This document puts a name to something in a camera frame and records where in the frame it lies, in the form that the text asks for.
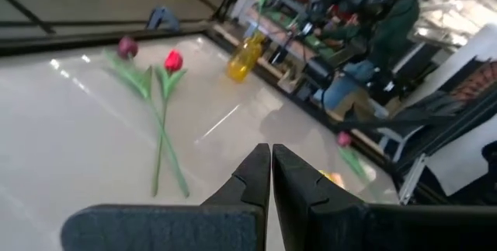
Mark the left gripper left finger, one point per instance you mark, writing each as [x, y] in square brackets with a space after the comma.
[217, 224]

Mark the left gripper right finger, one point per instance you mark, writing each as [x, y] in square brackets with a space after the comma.
[349, 227]

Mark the yellow tulip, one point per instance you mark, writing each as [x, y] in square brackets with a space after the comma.
[326, 174]

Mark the dark red tulip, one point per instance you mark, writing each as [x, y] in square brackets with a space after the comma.
[127, 47]
[343, 139]

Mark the yellow glass vase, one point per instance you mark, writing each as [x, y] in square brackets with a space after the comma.
[242, 62]

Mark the glossy white table sheet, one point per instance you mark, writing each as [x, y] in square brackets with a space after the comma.
[77, 146]

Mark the person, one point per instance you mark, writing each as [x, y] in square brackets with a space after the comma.
[392, 33]

